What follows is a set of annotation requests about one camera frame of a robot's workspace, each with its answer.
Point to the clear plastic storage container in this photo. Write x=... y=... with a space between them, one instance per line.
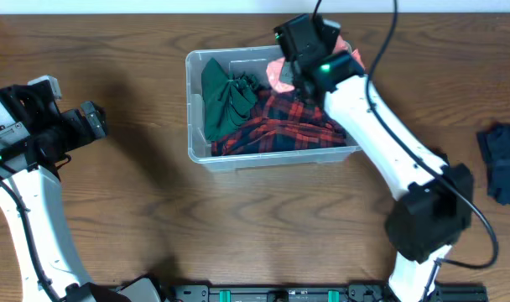
x=251 y=60

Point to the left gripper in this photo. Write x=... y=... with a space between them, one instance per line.
x=92 y=120

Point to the pink garment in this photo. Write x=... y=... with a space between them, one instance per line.
x=281 y=78

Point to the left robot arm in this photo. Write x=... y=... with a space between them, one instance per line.
x=35 y=142

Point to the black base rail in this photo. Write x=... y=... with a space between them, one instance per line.
x=367 y=292

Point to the dark green garment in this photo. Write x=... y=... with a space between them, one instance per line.
x=228 y=100

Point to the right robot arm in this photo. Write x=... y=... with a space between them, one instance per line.
x=430 y=212

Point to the dark navy garment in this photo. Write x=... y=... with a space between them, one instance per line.
x=494 y=144

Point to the red plaid flannel shirt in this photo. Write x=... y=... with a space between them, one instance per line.
x=281 y=122

